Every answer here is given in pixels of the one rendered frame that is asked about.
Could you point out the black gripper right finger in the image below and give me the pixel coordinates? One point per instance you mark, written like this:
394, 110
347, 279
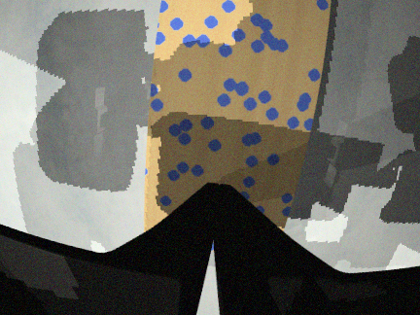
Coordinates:
263, 271

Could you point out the tan strip with blue dots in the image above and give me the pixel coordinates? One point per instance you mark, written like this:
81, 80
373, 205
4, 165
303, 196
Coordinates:
233, 96

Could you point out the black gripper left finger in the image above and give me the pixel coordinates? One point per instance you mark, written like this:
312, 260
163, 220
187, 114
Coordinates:
158, 273

